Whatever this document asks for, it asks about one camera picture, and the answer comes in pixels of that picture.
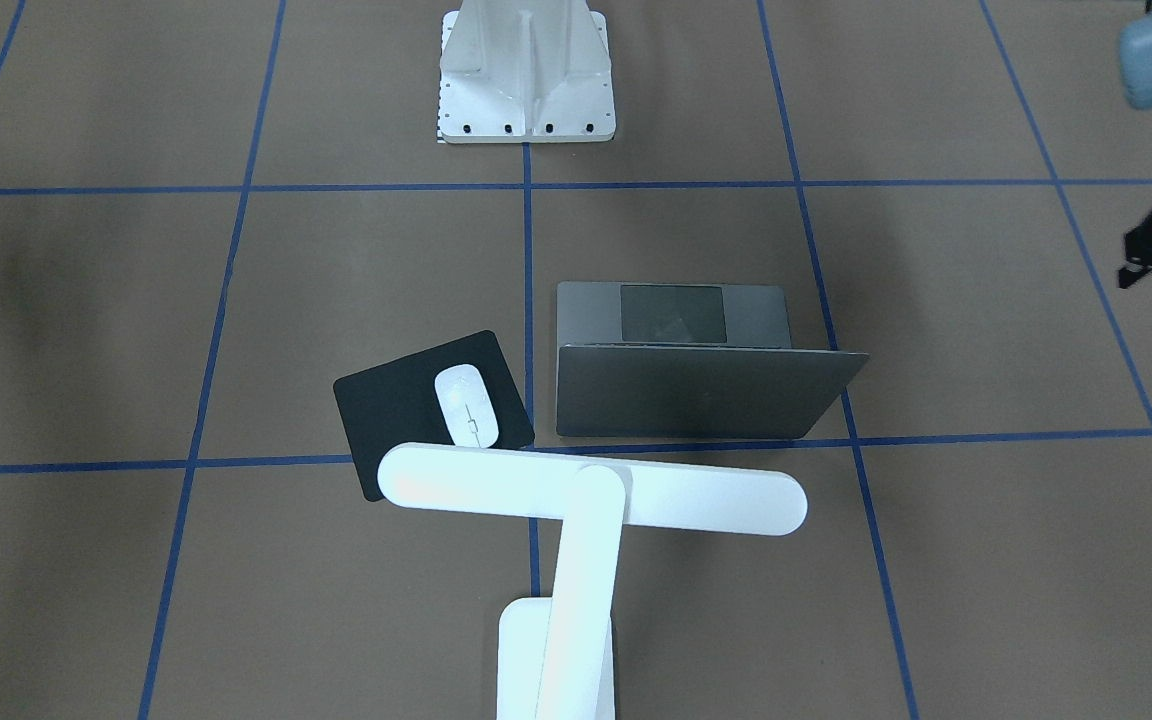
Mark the grey laptop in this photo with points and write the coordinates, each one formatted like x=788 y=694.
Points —
x=693 y=361

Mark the white computer mouse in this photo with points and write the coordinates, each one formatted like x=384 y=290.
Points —
x=466 y=406

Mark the black mouse pad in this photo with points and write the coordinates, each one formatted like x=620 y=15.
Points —
x=394 y=403

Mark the white desk lamp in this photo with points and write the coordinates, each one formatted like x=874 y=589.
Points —
x=555 y=653

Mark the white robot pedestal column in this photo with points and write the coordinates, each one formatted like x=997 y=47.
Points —
x=525 y=72

